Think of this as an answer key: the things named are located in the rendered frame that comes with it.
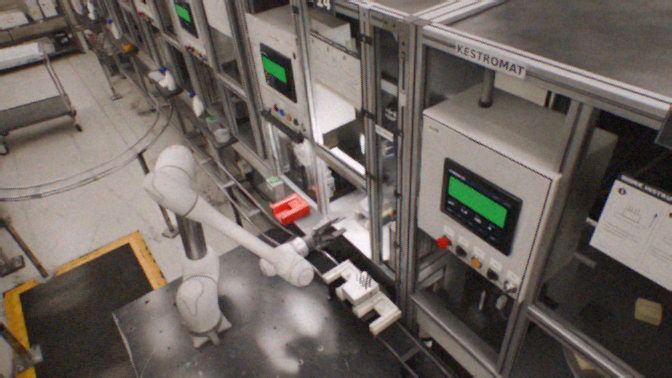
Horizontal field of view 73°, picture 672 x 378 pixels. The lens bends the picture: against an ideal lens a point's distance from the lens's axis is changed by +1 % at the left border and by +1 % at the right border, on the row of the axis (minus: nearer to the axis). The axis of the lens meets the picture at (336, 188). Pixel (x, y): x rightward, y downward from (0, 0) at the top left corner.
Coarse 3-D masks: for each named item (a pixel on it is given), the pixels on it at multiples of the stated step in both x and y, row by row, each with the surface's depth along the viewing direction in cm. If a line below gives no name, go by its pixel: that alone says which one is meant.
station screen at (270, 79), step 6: (264, 54) 196; (270, 60) 193; (276, 60) 188; (282, 66) 186; (264, 72) 204; (270, 78) 201; (276, 78) 196; (270, 84) 204; (276, 84) 199; (282, 84) 194; (282, 90) 196; (288, 90) 191; (288, 96) 194
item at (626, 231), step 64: (448, 64) 118; (512, 128) 110; (640, 128) 85; (576, 192) 103; (640, 192) 90; (448, 256) 156; (576, 256) 111; (640, 256) 96; (448, 320) 175; (576, 320) 120; (640, 320) 104
